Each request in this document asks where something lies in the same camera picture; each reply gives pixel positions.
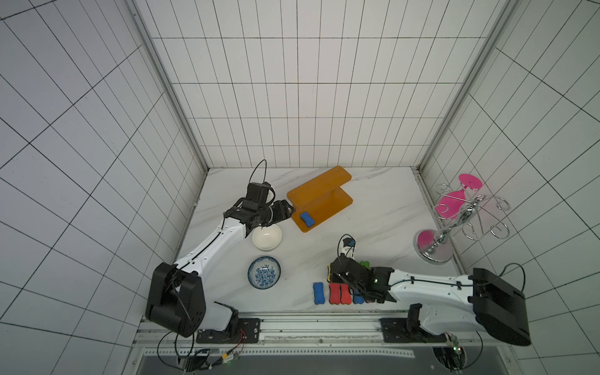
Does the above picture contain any blue eraser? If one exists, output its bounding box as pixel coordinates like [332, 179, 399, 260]
[352, 294, 365, 305]
[300, 212, 316, 228]
[312, 282, 325, 305]

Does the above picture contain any red eraser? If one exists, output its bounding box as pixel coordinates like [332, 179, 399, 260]
[340, 284, 353, 305]
[329, 283, 342, 305]

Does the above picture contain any orange wooden two-tier shelf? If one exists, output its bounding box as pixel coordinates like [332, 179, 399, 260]
[287, 166, 353, 233]

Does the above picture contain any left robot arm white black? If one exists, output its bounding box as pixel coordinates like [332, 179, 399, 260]
[145, 182, 295, 338]

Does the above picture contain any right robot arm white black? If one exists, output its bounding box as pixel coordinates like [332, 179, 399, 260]
[328, 255, 531, 347]

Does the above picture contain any white bowl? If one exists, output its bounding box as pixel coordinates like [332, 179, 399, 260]
[252, 224, 283, 252]

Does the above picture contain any blue patterned bowl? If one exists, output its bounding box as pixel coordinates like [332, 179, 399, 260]
[247, 256, 281, 290]

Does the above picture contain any right electronics board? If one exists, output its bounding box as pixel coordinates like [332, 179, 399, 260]
[432, 334, 467, 372]

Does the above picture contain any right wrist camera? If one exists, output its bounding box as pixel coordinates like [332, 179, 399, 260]
[340, 237, 356, 259]

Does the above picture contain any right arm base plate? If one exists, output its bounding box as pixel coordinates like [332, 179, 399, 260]
[380, 318, 448, 344]

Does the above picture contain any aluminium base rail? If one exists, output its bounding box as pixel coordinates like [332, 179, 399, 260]
[133, 312, 509, 359]

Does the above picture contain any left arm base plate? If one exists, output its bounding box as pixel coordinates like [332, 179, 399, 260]
[195, 318, 262, 345]

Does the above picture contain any left electronics board with wires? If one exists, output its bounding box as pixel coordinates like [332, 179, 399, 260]
[177, 348, 238, 373]

